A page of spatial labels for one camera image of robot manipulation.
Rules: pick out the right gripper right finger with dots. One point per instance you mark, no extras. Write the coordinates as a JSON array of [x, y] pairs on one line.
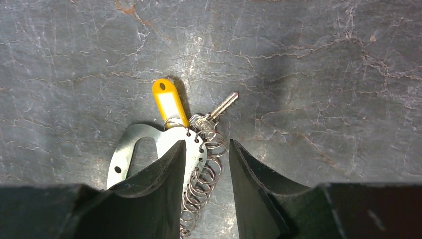
[[271, 206]]

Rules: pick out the yellow tagged key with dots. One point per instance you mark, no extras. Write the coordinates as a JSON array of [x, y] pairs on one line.
[[173, 113]]

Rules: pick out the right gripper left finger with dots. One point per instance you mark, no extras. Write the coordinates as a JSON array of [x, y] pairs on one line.
[[144, 206]]

